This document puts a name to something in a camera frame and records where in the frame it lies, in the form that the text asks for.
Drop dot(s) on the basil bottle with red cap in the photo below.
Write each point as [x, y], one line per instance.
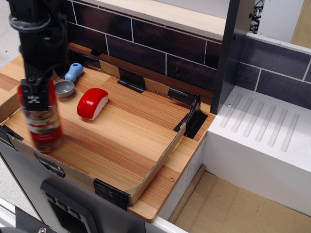
[44, 126]

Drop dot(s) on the grey toy oven front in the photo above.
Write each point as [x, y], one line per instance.
[71, 216]

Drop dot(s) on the red and white toy sushi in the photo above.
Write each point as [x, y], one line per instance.
[91, 103]

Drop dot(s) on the blue handled grey measuring spoon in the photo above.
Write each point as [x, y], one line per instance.
[66, 87]

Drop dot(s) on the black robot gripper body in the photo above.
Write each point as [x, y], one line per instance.
[43, 44]

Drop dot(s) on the dark grey vertical post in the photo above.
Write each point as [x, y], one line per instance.
[237, 26]

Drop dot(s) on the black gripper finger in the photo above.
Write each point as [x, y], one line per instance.
[35, 96]

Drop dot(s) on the white ribbed drainboard sink unit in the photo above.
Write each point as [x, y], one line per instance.
[263, 145]

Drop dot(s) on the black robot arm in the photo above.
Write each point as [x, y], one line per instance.
[35, 9]

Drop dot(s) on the cardboard fence with black tape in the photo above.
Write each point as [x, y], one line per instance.
[131, 145]

